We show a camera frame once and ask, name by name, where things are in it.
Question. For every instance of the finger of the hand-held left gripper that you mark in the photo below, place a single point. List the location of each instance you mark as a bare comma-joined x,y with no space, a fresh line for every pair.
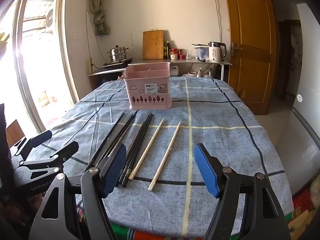
57,155
37,138

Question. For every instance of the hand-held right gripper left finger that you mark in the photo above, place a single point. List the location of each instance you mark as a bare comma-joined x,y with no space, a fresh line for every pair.
115,170

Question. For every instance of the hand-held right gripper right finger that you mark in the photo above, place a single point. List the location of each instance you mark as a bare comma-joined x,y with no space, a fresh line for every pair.
206,170

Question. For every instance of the black chopstick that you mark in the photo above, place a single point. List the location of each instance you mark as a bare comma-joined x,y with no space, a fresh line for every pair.
112,131
119,135
139,142
135,142
124,133

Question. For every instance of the pink plastic utensil basket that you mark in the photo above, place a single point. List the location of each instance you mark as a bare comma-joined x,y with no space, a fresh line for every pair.
135,90

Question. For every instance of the silver metal chopstick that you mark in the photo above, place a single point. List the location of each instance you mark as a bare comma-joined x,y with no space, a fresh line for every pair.
118,141

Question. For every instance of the light wooden chopstick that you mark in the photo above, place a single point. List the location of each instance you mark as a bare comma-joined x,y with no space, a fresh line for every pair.
165,155
146,150

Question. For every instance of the blue plaid tablecloth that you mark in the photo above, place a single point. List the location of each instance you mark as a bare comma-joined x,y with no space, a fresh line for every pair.
212,110

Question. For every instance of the beige power strip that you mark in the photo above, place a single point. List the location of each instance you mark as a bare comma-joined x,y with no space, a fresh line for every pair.
90,65

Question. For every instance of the low side shelf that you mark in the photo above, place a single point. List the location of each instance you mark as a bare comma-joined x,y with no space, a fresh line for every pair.
105,73

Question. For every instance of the white ceramic cup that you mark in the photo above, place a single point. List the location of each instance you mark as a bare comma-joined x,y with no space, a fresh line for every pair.
192,74

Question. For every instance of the white plastic jug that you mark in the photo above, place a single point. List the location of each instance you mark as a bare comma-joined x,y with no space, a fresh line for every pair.
174,71

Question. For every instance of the black induction cooker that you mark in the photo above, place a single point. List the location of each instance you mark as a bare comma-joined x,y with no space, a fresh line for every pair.
117,64

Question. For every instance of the colourful patterned cloth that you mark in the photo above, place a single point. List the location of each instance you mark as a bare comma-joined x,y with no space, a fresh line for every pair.
303,217

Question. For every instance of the black utensil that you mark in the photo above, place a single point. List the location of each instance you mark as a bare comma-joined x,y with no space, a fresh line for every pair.
204,60

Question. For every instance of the steel kitchen table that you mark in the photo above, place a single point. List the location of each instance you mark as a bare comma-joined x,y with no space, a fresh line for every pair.
155,62

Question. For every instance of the steel steamer pot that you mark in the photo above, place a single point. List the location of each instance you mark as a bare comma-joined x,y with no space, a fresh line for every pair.
117,53

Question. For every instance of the blue water filter pitcher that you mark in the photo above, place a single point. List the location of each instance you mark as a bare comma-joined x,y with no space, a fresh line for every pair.
202,53

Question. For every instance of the clear glass cup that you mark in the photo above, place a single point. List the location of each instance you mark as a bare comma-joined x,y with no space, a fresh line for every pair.
188,54

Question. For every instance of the white electric kettle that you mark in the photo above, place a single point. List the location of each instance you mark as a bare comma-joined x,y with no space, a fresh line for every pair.
216,52

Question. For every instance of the red lid patterned jar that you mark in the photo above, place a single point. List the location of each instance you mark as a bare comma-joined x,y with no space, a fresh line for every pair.
174,55

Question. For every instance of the slim sauce bottle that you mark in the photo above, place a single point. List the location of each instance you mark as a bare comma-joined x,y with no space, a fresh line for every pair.
165,50

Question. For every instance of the dark glass bottle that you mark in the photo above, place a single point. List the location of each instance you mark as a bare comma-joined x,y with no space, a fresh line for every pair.
168,48

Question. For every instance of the hanging cloth bag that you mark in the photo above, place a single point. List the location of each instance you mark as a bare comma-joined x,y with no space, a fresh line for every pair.
102,26

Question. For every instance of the wooden cutting board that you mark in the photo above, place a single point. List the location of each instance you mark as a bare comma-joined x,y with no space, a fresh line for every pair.
153,45

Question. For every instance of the brown wooden door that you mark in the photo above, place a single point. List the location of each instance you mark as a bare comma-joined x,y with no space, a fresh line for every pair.
250,42

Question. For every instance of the grey refrigerator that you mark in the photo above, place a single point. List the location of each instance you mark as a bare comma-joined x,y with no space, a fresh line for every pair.
307,80

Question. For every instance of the window frame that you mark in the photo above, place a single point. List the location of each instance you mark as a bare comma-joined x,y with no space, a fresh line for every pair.
65,55

